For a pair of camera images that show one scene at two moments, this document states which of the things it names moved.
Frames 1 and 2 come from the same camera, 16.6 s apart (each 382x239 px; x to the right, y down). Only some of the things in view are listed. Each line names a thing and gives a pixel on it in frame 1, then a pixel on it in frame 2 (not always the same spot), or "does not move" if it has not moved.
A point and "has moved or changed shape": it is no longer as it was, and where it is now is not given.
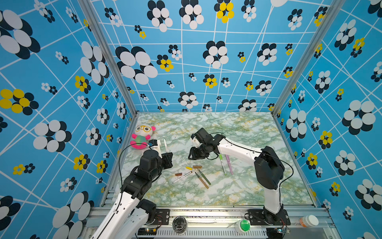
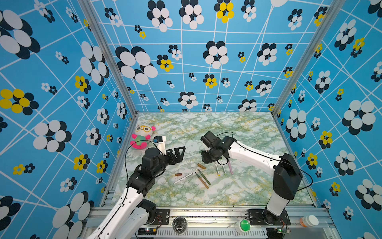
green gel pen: x=206 y=178 does not move
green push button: x=244 y=225 does not move
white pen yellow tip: x=165 y=145 has moved or changed shape
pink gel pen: x=228 y=158 does not move
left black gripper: x=168 y=162 to x=173 y=161
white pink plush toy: x=143 y=133 does not move
